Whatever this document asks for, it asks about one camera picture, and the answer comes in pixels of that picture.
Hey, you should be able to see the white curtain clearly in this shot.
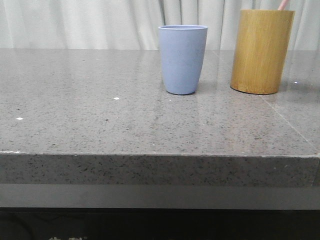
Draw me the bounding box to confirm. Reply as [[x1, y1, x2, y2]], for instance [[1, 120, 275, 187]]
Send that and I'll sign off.
[[0, 0, 320, 52]]

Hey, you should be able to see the pink chopstick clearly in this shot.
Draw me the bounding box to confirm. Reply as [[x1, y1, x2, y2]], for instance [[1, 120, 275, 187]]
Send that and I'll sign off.
[[277, 0, 290, 11]]

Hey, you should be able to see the blue plastic cup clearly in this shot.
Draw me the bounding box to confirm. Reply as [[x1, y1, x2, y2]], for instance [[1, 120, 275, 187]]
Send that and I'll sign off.
[[158, 25, 208, 95]]

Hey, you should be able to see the bamboo cylindrical holder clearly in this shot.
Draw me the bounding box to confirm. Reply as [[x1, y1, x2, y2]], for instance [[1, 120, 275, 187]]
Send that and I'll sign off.
[[230, 9, 295, 95]]

